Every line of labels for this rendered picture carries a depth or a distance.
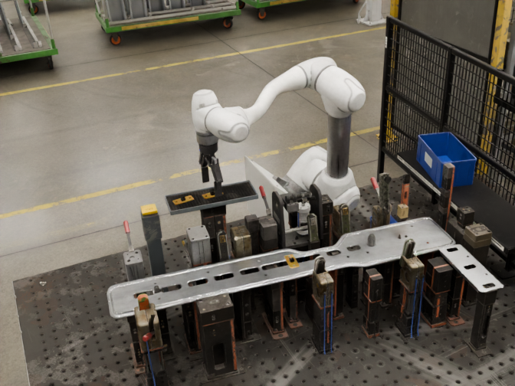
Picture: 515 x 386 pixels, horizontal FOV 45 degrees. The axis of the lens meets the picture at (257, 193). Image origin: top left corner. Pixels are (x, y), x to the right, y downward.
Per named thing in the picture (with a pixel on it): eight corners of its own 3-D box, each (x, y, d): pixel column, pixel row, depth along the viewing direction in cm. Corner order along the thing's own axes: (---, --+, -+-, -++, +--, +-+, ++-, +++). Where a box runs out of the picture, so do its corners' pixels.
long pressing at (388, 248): (111, 325, 219) (110, 322, 219) (106, 287, 238) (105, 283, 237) (459, 246, 252) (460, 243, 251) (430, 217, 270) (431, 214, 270)
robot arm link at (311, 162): (295, 179, 328) (321, 146, 326) (318, 199, 318) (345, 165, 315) (280, 170, 315) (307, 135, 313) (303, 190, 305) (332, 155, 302)
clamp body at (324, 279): (316, 358, 241) (317, 287, 224) (305, 337, 251) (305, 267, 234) (339, 352, 243) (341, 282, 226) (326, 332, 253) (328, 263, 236)
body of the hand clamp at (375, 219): (374, 279, 281) (378, 212, 264) (368, 270, 287) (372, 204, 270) (386, 276, 283) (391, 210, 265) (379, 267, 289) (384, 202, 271)
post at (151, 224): (155, 304, 273) (141, 218, 251) (152, 293, 279) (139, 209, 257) (172, 300, 275) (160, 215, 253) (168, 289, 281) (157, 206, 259)
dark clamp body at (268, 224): (263, 305, 269) (260, 231, 250) (254, 287, 280) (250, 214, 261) (287, 300, 272) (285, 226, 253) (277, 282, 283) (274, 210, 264)
